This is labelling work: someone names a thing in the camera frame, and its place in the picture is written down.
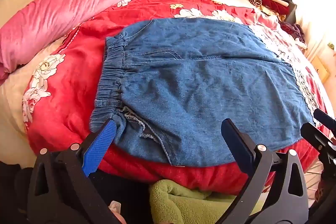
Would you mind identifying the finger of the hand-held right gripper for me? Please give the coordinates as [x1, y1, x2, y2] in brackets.
[301, 122, 336, 153]
[314, 109, 336, 132]

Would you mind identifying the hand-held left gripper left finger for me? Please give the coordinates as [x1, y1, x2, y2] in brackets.
[28, 119, 124, 224]

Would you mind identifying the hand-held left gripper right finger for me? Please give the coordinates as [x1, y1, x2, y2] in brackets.
[221, 118, 309, 224]

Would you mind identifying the blue denim pants lace trim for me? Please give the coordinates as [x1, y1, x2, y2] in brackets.
[89, 18, 322, 167]

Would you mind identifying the yellow box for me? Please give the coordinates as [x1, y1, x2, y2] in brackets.
[314, 56, 330, 80]

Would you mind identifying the red floral blanket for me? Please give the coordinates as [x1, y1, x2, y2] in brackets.
[22, 0, 336, 190]

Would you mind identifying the person's green fleece garment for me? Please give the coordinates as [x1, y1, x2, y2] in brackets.
[149, 179, 265, 224]

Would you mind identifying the purple cloth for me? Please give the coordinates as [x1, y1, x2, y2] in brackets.
[281, 22, 306, 43]

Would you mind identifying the cream bed sheet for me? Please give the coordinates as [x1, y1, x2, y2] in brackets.
[0, 0, 263, 159]

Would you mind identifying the white curtain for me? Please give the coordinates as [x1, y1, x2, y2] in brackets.
[291, 0, 336, 56]

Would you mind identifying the pink quilt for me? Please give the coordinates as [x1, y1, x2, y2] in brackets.
[0, 0, 168, 80]

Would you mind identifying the white wire rack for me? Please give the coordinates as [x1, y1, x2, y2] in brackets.
[302, 158, 326, 203]

